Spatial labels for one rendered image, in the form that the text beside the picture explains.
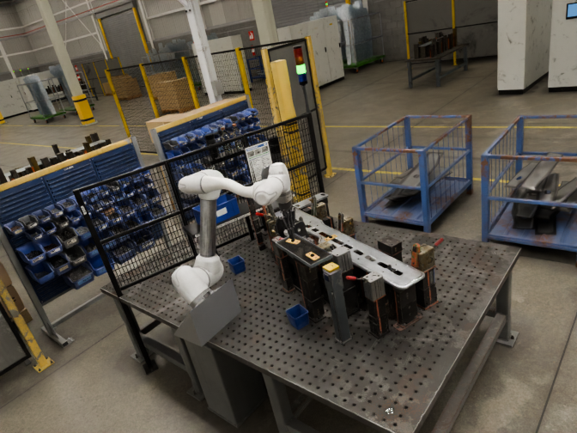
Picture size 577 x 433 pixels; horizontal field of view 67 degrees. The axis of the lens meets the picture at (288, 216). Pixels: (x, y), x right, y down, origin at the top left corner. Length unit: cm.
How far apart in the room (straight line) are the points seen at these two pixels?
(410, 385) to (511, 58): 857
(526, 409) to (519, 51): 795
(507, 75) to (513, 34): 76
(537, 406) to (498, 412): 23
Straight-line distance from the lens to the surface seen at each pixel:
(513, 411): 308
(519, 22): 1004
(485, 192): 418
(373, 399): 216
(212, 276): 285
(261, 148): 353
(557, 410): 314
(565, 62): 1001
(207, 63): 760
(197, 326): 261
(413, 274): 236
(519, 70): 1015
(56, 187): 450
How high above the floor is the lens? 231
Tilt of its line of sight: 24 degrees down
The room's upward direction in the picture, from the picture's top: 12 degrees counter-clockwise
